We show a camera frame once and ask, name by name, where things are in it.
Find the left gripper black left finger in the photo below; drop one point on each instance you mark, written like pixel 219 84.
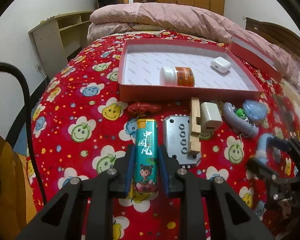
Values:
pixel 83 206

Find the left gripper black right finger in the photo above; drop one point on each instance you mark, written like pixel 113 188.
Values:
pixel 229 216

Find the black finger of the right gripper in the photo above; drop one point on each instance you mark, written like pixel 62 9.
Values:
pixel 264 172
pixel 291 147

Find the blue handled brush tool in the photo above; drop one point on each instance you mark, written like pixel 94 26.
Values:
pixel 268 140

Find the blue translucent correction tape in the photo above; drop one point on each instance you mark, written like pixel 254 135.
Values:
pixel 254 110

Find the light wooden stand piece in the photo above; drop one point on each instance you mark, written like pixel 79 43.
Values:
pixel 194 127

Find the teal cartoon lighter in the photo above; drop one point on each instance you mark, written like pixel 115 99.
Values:
pixel 146 157

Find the grey metal block with holes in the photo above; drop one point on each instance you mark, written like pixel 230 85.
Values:
pixel 176 140

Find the white USB charger cube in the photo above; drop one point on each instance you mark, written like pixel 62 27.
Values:
pixel 211 119

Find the dark wooden headboard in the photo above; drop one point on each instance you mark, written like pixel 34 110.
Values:
pixel 276 34

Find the red box lid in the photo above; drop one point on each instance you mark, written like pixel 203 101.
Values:
pixel 248 52

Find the white earbuds case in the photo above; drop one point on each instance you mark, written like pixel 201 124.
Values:
pixel 220 64

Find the white orange pill bottle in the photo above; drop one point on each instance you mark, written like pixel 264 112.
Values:
pixel 177 76

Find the red toy figure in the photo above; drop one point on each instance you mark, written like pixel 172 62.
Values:
pixel 141 109

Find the red cardboard box tray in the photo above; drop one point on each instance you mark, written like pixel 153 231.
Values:
pixel 154 69

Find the beige open shelf unit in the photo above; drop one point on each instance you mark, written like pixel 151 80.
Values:
pixel 59 39

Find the pink folded quilt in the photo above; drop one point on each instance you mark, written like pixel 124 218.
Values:
pixel 184 19

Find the green monster keychain toy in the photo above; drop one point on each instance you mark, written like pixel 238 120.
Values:
pixel 238 123

